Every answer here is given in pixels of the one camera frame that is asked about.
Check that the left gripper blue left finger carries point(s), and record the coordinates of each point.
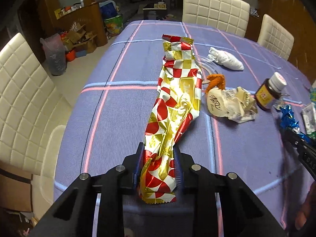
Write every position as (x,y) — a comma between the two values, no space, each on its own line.
(119,181)

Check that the wooden cabinet divider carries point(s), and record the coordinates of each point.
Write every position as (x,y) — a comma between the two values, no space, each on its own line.
(90,17)

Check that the purple plaid tablecloth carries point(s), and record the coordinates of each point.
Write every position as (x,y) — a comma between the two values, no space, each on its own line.
(141,93)

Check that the grey plastic bag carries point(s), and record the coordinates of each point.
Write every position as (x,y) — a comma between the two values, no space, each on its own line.
(54,51)

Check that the cream chair left side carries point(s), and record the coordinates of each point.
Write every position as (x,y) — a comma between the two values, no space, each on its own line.
(34,115)

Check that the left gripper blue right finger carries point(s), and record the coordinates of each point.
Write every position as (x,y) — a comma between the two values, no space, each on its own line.
(198,181)

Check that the clear round plastic lid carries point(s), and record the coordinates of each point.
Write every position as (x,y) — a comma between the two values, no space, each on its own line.
(207,66)

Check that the orange bucket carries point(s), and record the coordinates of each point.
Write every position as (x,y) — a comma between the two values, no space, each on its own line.
(70,55)

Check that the brown medicine bottle white cap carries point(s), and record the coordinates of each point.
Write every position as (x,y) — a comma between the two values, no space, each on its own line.
(270,91)

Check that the cream chair far right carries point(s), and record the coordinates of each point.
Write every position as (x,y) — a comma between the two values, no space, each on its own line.
(274,37)

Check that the red gold snack wrapper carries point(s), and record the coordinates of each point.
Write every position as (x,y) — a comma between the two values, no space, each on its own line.
(177,105)

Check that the white tissue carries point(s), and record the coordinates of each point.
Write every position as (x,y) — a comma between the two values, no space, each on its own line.
(225,59)

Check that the beige paper wrapper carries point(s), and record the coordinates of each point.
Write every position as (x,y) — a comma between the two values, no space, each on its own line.
(236,104)

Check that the blue foil wrapper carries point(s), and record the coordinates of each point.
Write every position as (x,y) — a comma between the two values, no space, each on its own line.
(288,122)

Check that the green white milk carton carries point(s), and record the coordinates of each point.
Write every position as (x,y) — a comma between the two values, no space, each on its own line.
(309,117)

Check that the colourful shopping bag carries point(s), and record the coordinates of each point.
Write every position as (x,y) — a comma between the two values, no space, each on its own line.
(114,26)

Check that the orange peel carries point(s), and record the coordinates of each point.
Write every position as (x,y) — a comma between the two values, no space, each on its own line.
(216,80)

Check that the cardboard boxes pile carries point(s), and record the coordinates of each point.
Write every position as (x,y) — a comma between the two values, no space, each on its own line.
(78,40)

